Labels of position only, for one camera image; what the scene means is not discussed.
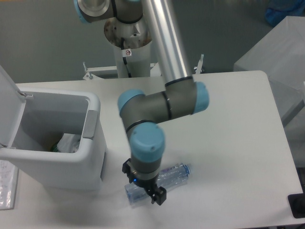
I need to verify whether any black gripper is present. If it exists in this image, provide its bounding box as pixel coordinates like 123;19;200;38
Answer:
122;158;166;206

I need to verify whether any clear plastic water bottle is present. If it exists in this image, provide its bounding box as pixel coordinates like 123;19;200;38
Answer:
124;163;192;207

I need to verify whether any white trash bag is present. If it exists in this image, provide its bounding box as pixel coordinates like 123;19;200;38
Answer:
57;133;81;153

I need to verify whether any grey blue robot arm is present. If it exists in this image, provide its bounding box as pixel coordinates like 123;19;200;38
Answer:
74;0;209;205

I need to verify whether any trash inside can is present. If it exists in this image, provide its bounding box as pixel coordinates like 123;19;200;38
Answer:
50;143;60;152

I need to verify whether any white trash can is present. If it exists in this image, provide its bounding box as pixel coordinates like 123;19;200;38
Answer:
0;87;106;190

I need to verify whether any white trash can lid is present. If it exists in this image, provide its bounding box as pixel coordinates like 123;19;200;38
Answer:
0;68;26;148

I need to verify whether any black device at edge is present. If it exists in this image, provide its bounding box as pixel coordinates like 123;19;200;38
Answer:
288;193;305;219

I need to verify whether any grey white side cabinet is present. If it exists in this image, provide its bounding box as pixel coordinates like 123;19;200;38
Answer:
234;16;305;126

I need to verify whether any blue plastic bag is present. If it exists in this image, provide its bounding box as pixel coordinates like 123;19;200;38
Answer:
264;0;305;27

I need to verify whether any white pedestal base frame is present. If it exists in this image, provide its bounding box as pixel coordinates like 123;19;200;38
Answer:
83;53;205;80

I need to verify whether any black cable on pedestal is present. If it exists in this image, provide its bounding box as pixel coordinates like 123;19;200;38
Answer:
120;37;132;78

